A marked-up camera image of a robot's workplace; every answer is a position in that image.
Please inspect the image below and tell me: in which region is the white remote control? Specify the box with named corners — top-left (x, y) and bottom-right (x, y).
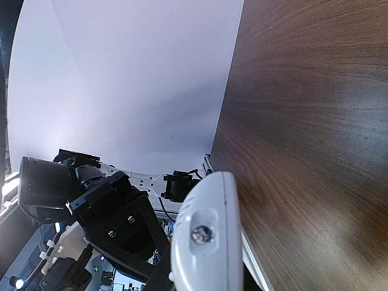
top-left (169, 172), bottom-right (243, 290)

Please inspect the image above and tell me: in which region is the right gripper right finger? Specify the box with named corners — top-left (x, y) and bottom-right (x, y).
top-left (243, 264), bottom-right (261, 291)

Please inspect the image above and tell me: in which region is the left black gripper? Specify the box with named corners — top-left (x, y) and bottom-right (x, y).
top-left (18, 156), bottom-right (169, 281)

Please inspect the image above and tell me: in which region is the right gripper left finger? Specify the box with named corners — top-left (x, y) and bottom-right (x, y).
top-left (145, 246), bottom-right (175, 291)

